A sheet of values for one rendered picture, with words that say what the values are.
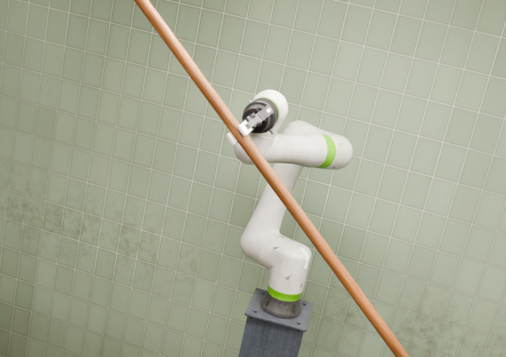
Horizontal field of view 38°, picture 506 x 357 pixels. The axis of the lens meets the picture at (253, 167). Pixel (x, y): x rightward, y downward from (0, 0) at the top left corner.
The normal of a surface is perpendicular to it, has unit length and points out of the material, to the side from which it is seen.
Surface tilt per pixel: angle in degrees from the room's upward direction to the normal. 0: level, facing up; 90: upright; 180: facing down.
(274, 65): 90
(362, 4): 90
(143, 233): 90
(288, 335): 90
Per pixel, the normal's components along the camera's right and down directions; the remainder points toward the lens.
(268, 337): -0.19, 0.26
